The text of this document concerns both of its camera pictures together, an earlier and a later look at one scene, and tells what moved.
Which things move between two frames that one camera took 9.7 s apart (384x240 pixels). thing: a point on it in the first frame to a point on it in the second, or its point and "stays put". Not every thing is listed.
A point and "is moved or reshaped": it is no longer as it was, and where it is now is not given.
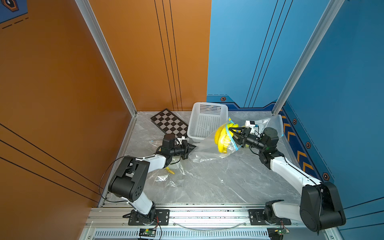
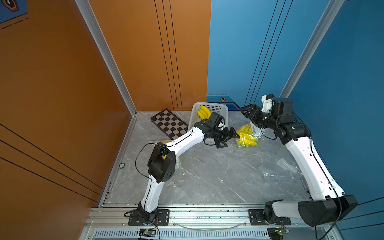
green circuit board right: [281, 231] stays put
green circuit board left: [147, 232] stays put
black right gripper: [243, 139] to [254, 116]
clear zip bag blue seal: [222, 143] is moved or reshaped
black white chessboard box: [169, 123] stays put
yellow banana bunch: [223, 135] is moved or reshaped
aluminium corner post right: [326, 19] stays put
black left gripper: [187, 149] to [227, 136]
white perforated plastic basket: [205, 118] stays put
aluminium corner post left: [109, 52] stays put
